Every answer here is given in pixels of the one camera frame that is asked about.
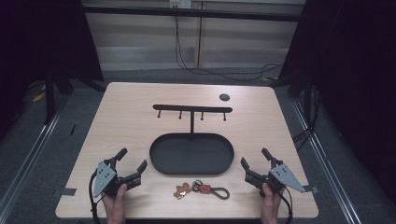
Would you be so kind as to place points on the white wall socket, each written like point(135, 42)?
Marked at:
point(180, 3)

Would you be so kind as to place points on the person's right hand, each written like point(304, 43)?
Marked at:
point(270, 205)

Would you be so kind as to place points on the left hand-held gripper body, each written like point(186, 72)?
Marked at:
point(105, 177)

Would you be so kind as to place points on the metal floor rail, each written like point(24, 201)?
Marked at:
point(28, 161)
point(327, 168)

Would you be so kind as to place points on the black horizontal bar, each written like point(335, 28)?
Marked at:
point(218, 14)

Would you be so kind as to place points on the small black floor strip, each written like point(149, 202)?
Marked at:
point(73, 129)

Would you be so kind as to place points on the yellow floor tape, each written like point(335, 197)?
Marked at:
point(39, 97)

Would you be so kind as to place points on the black curtain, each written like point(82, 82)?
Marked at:
point(40, 37)
point(351, 77)

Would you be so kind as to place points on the black round table cap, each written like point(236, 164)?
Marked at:
point(224, 97)

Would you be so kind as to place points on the grey tape tab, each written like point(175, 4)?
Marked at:
point(67, 191)
point(311, 188)

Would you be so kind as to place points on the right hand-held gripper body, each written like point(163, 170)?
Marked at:
point(285, 175)

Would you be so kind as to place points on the black key rack with tray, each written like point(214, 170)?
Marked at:
point(191, 155)

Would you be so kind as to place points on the black metal stand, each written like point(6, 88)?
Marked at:
point(49, 99)

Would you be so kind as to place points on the person's left hand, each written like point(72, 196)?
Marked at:
point(115, 207)

